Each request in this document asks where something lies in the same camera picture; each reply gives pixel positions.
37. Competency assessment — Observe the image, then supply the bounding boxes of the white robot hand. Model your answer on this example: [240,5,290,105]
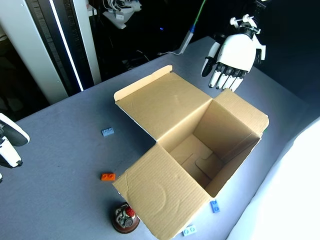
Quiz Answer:
[0,112,31,185]
[201,32,267,93]

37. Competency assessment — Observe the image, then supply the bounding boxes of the cardboard box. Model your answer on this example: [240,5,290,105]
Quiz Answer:
[112,64,270,240]

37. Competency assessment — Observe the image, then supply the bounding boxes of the small round figurine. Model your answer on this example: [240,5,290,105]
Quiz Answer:
[111,201,141,235]

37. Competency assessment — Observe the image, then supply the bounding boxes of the grey adapter with blue plug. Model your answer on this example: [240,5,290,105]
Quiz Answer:
[178,24,196,55]

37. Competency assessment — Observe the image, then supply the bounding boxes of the grey table cloth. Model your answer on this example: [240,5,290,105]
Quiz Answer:
[0,36,320,240]

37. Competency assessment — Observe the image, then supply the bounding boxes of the light blue toy brick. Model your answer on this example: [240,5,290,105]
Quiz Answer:
[181,224,198,237]
[101,127,115,138]

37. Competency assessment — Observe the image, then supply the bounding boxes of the orange flat toy brick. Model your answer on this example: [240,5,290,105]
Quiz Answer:
[100,172,117,182]

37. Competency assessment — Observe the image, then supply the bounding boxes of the large white panel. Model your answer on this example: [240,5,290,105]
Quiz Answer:
[0,0,69,105]

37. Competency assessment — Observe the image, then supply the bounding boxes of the white light strip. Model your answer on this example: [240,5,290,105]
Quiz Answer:
[49,0,85,92]

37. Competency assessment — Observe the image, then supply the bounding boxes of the white plastic parts bundle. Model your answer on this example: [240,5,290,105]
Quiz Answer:
[102,0,142,30]

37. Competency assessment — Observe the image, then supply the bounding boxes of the white post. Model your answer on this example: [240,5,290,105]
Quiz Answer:
[72,0,102,85]

